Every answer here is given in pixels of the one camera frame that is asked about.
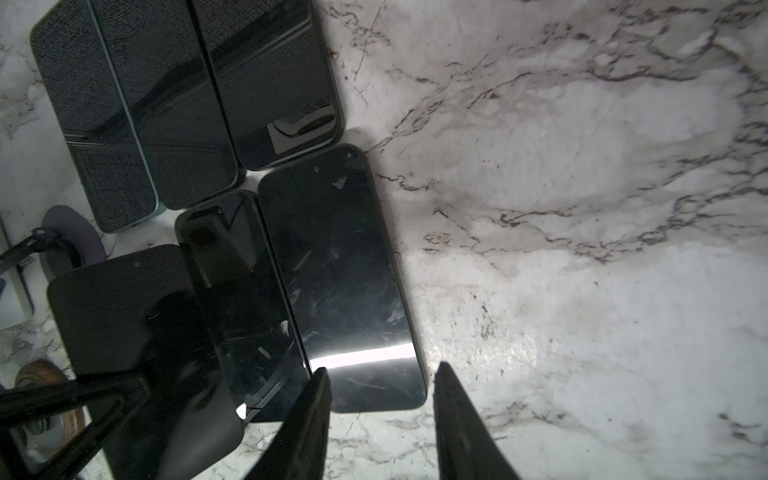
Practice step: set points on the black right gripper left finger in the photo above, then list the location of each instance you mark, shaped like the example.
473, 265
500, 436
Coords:
299, 449

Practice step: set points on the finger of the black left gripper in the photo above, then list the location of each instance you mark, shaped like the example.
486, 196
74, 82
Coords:
126, 392

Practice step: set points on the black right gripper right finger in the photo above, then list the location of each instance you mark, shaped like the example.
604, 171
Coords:
465, 448

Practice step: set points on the black phone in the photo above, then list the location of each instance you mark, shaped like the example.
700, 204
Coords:
274, 78
155, 53
91, 114
241, 298
329, 240
139, 313

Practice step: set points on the wooden base stand right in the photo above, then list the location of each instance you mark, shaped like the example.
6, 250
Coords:
44, 436

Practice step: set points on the purple round phone stand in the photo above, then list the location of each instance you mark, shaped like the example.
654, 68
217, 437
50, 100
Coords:
65, 241

